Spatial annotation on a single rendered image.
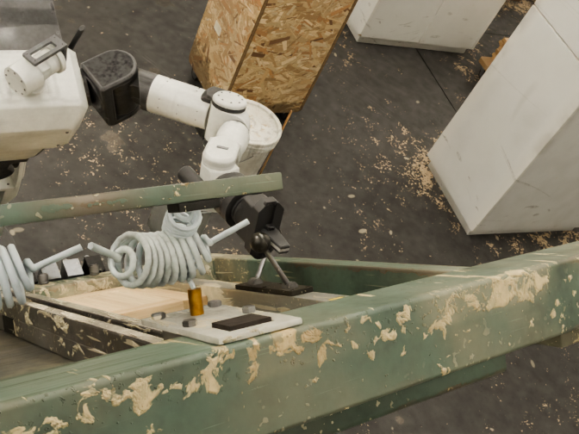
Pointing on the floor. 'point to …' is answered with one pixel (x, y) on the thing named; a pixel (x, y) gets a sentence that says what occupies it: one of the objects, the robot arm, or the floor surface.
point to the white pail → (260, 138)
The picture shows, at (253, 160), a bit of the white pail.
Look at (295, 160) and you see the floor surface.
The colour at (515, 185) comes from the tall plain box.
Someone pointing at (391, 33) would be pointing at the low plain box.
